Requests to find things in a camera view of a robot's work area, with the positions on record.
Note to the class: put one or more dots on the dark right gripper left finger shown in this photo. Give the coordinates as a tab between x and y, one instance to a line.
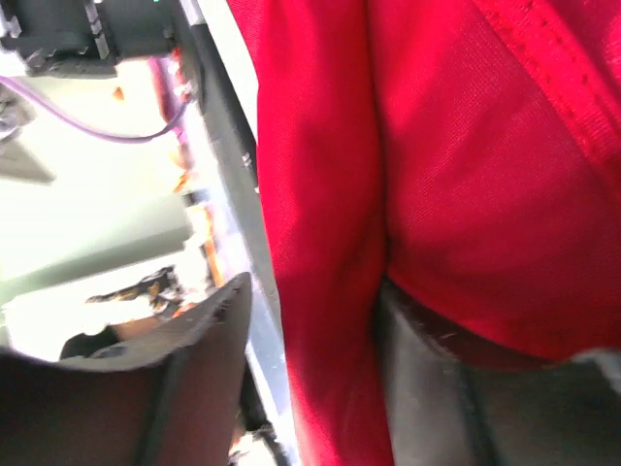
168	397

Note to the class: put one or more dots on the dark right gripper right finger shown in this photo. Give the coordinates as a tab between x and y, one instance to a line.
451	399

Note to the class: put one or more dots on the aluminium front rail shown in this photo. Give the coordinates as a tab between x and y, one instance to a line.
225	150

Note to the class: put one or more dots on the red cloth napkin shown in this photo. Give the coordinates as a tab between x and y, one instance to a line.
468	151

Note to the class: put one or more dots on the person in black shirt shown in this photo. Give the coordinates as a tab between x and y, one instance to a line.
83	345

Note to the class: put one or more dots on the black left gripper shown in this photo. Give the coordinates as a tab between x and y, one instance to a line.
72	39

